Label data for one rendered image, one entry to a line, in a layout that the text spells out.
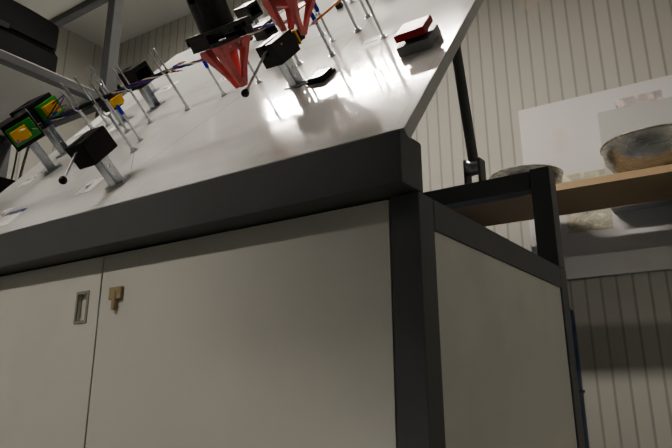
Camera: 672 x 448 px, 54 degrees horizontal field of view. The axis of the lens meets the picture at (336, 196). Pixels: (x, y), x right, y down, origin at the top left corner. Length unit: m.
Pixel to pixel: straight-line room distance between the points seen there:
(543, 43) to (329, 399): 3.18
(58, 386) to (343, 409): 0.57
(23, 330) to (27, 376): 0.09
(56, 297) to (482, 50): 3.09
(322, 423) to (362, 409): 0.06
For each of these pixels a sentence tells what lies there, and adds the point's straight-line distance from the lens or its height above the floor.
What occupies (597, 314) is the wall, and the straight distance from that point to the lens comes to 3.33.
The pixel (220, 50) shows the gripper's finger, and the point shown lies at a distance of 1.04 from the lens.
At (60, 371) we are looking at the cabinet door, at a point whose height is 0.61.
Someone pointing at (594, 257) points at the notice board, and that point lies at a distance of 3.35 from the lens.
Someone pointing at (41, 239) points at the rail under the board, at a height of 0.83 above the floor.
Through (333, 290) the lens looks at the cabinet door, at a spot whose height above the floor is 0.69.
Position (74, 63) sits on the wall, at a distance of 4.96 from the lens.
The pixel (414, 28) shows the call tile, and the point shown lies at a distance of 1.01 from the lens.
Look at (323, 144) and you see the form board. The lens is 0.85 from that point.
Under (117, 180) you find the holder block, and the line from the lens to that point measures 1.21.
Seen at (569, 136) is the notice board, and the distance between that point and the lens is 3.53.
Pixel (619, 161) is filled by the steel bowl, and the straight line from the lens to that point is 2.94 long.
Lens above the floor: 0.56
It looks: 18 degrees up
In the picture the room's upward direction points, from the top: straight up
